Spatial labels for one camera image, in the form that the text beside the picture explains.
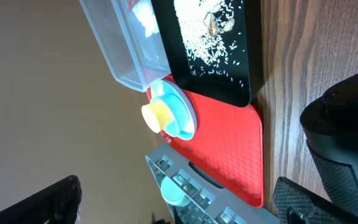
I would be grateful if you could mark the grey plastic dishwasher rack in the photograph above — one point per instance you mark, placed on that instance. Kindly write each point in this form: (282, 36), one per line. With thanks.
(200, 198)

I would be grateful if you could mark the pile of white rice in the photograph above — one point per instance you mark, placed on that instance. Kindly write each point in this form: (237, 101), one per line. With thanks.
(223, 57)

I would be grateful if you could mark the black food waste tray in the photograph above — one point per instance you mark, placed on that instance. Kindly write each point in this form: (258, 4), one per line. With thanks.
(214, 88)

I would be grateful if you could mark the crumpled white paper napkin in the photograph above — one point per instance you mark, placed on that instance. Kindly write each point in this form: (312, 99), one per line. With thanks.
(144, 13)

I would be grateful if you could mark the green plastic bowl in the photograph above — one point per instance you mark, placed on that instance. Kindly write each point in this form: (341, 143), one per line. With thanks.
(172, 194)

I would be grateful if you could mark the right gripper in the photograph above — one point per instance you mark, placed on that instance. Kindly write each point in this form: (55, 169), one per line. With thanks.
(330, 124)

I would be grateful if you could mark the light blue small bowl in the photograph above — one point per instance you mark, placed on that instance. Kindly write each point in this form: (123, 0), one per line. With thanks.
(178, 109)

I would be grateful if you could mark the light blue plate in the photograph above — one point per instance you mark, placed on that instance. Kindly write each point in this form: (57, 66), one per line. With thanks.
(161, 87)

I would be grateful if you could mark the clear plastic waste bin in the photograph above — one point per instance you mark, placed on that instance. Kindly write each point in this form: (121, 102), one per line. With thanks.
(133, 59)

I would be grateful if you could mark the yellow plastic cup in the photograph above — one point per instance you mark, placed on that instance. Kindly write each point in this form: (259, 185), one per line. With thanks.
(157, 115)

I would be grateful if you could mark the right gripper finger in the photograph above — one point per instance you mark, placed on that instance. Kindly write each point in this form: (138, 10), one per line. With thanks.
(56, 204)

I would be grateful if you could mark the peanut shells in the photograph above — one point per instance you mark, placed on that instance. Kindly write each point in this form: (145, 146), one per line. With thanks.
(215, 25)

